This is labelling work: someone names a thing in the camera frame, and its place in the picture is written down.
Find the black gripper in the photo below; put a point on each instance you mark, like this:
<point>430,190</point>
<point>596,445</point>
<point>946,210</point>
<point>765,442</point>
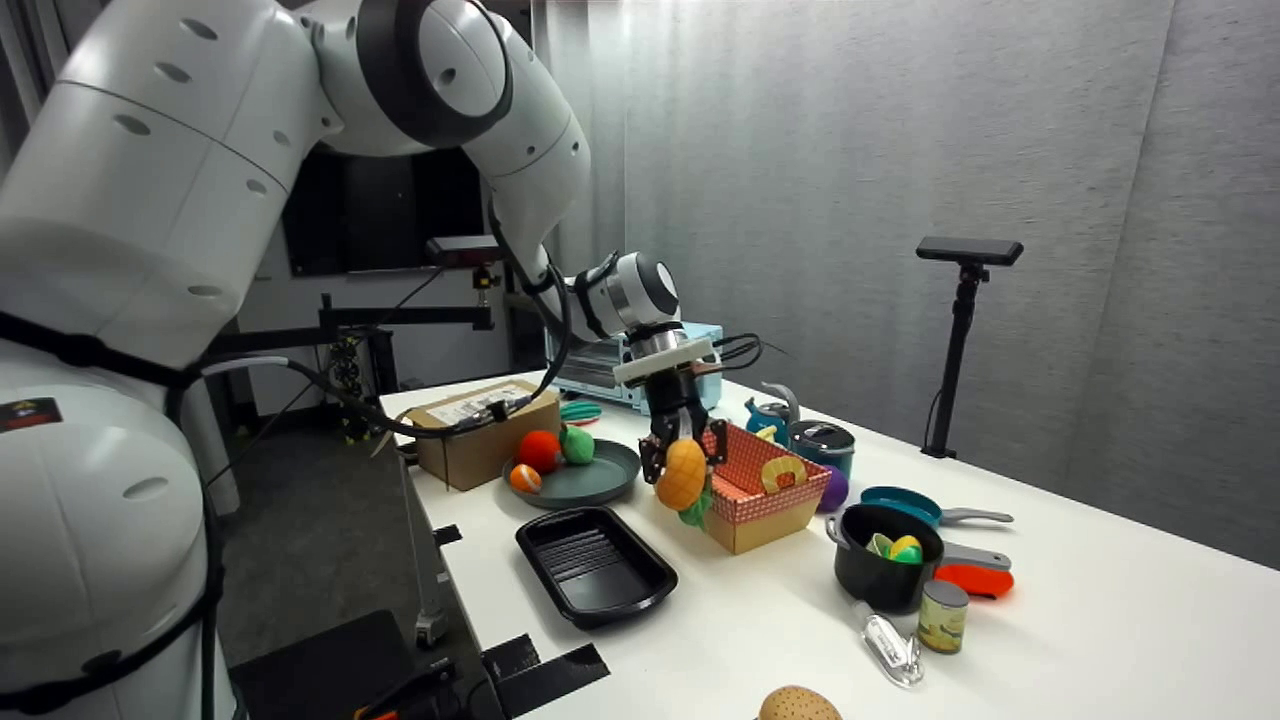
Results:
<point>678,397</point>

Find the orange pineapple toy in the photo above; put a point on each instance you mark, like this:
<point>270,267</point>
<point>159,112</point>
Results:
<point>683,473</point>

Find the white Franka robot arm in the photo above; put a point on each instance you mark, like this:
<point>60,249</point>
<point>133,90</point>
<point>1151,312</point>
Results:
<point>172,174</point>

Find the teal toy kettle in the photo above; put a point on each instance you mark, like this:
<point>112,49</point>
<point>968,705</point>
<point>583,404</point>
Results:
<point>773,418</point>

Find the light blue toy oven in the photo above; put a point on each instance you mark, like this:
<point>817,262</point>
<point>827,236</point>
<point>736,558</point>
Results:
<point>600,391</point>

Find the green round toy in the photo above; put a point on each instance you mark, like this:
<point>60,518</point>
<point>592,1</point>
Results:
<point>576,445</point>

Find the small teal toy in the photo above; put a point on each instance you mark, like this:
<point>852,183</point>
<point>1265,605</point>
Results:
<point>583,412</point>

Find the orange checkered box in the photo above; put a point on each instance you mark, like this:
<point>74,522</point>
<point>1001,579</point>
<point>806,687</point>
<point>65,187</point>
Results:
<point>763,522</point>

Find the red tomato toy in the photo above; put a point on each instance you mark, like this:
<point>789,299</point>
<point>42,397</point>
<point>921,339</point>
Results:
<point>536,451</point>

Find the purple toy cup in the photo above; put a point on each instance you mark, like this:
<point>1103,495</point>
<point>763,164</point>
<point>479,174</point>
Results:
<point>829,461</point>

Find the black plastic tray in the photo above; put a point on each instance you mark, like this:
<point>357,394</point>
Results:
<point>592,565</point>

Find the small orange fruit toy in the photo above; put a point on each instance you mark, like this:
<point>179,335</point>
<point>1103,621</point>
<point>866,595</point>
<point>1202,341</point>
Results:
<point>526,476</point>

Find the brown cardboard box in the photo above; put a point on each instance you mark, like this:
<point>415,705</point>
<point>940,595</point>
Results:
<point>475,455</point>

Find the blue toy pan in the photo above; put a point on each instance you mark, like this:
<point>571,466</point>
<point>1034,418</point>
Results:
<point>902,501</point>

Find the black toy pot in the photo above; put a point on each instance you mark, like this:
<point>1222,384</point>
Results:
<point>880,585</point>

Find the yellow green toy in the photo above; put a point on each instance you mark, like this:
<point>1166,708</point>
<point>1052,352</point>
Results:
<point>907,548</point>

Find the tan round bread toy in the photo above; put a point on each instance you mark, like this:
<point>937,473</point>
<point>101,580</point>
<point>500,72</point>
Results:
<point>803,705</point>

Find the white box device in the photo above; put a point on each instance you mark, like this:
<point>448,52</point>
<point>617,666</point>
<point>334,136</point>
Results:
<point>466,247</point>

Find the orange toy spatula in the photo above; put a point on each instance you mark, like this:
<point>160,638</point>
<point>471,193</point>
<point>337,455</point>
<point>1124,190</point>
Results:
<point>976,580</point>

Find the dark green plate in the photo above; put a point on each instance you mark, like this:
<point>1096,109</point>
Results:
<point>592,480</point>

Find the small black tape piece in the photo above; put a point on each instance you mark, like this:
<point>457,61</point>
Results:
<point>447,535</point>

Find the short black tape strip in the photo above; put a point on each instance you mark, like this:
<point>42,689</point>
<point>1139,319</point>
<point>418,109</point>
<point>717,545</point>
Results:
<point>508,652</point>

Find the clear plastic bottle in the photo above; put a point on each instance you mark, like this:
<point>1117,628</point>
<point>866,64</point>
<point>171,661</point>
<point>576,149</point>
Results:
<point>888,644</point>

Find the small tin can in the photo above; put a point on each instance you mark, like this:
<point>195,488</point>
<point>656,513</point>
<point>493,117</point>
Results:
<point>940,621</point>

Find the black power strip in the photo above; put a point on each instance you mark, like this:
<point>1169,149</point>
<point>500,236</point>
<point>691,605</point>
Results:
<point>352,394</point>

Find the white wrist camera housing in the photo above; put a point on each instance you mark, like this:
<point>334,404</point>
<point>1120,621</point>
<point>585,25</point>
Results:
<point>662,357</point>

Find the black camera stand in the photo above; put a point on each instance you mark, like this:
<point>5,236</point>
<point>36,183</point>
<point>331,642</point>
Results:
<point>962,344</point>

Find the black wall monitor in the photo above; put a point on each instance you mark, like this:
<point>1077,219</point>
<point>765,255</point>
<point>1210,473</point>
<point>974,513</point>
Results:
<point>385,213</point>

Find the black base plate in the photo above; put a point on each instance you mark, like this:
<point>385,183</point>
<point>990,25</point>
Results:
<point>321,672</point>

